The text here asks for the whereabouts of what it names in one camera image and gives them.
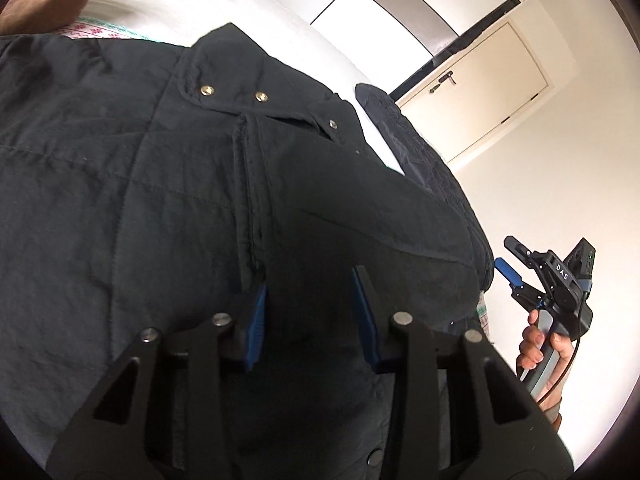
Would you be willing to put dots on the person's right hand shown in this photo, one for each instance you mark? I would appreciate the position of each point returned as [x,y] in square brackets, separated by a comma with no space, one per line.
[530,342]

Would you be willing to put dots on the dark quilted garment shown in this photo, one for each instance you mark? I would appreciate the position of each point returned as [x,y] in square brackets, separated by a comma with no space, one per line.
[400,125]

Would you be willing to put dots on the cream door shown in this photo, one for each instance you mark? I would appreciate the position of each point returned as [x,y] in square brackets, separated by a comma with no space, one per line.
[480,95]

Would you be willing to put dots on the large black jacket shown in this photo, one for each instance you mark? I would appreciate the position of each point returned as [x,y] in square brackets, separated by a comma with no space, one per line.
[150,185]

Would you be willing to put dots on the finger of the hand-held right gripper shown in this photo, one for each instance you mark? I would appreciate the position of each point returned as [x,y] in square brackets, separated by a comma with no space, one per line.
[519,249]
[507,272]

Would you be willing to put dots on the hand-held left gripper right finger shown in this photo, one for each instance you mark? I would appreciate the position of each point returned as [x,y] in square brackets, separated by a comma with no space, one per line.
[365,322]

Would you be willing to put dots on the white and grey wardrobe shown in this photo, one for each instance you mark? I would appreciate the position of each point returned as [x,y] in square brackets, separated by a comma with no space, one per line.
[390,0]

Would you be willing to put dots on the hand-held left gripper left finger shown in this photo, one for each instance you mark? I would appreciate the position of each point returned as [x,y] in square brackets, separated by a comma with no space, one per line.
[257,330]

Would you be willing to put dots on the person's right forearm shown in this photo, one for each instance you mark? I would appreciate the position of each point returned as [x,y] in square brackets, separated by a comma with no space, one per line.
[552,407]

